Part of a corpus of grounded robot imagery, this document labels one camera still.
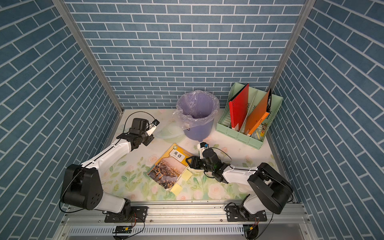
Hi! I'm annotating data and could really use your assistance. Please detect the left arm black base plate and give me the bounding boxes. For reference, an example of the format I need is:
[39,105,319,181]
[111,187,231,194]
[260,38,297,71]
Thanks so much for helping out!
[104,206,149,223]

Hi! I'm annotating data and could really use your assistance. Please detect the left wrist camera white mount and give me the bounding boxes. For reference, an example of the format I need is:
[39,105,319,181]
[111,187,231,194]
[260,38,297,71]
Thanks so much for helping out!
[146,119,160,136]

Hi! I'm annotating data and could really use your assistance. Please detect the corner aluminium post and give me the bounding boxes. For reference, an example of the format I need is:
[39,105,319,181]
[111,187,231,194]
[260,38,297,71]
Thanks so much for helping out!
[267,0,316,91]
[52,0,124,115]

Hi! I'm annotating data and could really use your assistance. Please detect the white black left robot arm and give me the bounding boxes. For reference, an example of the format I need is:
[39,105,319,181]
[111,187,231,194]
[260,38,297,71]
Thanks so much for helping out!
[60,118,160,217]

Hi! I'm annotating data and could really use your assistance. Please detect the right corner aluminium post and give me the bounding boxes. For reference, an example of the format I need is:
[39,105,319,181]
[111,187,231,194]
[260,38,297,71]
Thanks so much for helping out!
[267,0,316,91]

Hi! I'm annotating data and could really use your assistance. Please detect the orange folder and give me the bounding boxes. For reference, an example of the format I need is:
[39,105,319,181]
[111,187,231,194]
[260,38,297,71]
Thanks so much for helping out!
[245,90,272,137]

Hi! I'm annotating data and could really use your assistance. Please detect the floral table mat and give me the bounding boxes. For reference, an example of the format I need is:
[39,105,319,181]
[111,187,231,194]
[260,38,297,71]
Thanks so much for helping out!
[102,109,278,202]

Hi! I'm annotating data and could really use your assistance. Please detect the clear plastic bin liner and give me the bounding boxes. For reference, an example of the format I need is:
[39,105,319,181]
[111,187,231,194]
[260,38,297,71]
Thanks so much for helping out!
[173,90,220,130]

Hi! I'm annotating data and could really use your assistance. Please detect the left corner aluminium post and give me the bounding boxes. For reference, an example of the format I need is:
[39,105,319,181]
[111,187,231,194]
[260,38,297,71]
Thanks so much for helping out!
[52,0,124,115]

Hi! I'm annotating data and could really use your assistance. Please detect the purple trash bin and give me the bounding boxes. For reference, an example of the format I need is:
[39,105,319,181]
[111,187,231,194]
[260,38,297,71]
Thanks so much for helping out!
[173,90,220,142]

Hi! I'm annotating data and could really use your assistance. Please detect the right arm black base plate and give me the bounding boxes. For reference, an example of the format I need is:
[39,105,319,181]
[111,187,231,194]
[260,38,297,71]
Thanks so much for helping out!
[224,205,268,223]

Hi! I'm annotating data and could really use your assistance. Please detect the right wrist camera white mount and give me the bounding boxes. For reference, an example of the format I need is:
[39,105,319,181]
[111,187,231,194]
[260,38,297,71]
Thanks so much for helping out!
[197,142,209,159]

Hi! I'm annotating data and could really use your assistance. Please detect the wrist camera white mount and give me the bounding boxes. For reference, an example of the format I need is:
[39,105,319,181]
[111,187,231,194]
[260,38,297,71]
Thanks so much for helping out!
[197,142,209,159]
[146,119,160,136]

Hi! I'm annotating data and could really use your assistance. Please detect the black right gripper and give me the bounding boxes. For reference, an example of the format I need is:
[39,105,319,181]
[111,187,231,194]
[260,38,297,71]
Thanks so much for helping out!
[186,155,215,173]

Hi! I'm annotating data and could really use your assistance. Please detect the English textbook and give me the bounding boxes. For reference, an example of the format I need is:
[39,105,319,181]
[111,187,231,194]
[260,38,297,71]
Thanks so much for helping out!
[148,144,192,191]

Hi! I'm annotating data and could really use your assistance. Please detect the aluminium front rail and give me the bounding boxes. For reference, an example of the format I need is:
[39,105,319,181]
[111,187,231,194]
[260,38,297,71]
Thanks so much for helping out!
[54,200,316,240]

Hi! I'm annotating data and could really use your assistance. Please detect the yellow sticky note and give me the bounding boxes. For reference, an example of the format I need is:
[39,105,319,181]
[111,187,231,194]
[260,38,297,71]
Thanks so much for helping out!
[171,183,183,196]
[181,170,193,181]

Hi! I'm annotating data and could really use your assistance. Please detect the red folder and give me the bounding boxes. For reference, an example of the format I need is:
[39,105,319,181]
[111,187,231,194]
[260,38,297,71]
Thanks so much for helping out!
[229,84,249,132]

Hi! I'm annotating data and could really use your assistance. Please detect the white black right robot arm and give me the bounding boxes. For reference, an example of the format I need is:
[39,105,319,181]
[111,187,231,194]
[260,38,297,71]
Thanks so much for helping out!
[186,145,293,218]

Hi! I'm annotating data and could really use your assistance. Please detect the small black circuit board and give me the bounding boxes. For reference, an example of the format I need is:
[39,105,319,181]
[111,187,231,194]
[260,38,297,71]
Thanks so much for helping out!
[113,226,133,235]

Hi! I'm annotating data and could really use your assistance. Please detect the green file organizer rack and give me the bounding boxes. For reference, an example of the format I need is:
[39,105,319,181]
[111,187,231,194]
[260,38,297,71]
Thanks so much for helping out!
[216,83,283,149]

